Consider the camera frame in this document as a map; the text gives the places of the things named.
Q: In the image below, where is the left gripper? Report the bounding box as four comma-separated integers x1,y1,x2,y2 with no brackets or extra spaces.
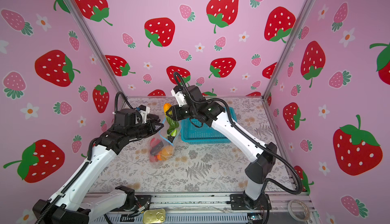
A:
127,119,164,142

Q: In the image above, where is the teal plastic basket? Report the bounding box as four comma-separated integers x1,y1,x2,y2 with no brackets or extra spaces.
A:
181,118,231,144

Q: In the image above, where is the red toy pepper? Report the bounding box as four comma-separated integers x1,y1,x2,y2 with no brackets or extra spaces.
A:
149,138,159,163

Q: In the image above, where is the clear zip top bag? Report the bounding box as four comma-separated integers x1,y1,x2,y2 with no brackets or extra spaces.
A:
148,119,181,168

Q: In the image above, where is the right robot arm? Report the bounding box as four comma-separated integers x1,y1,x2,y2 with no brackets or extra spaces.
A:
165,98,303,209

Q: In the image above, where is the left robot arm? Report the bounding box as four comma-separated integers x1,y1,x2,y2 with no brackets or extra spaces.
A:
33,120,164,224

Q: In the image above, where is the gold tin can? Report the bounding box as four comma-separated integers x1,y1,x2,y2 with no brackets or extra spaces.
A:
143,209,166,224

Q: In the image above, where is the clear tape roll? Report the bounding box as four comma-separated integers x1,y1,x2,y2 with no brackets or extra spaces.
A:
287,200,310,222

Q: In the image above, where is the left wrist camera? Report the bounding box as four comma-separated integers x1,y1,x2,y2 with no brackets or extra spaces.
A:
114,105,150,131

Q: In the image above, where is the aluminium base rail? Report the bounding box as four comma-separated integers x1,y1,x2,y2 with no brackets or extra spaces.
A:
82,192,321,224

